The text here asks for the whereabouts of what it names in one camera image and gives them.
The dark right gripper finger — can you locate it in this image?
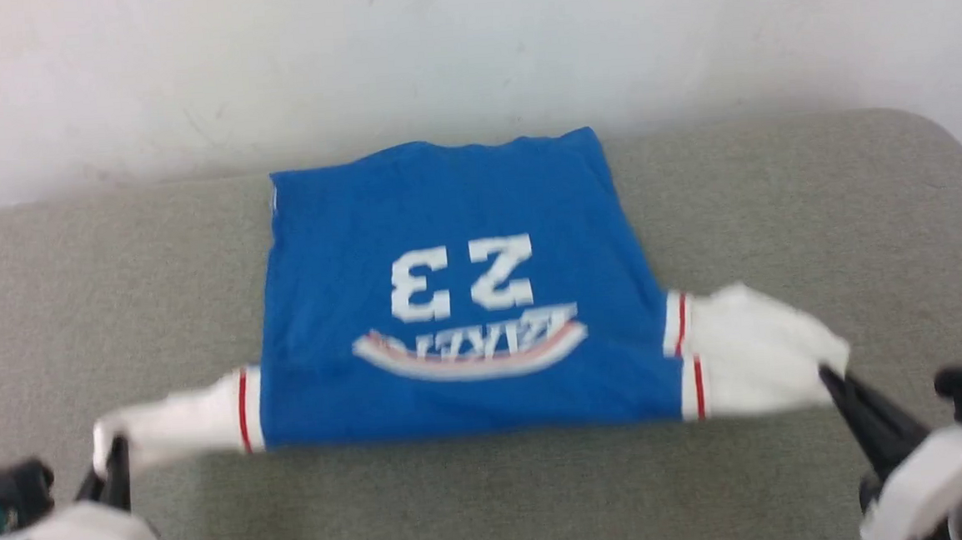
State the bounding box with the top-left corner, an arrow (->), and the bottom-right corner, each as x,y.
818,357 -> 934,485

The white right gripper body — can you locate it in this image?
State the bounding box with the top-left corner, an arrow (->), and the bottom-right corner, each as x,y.
854,424 -> 962,540

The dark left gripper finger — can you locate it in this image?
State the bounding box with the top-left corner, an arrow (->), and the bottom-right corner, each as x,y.
72,435 -> 135,514

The blue jersey with white sleeves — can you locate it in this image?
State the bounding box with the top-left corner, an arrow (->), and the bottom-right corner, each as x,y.
74,112 -> 857,480

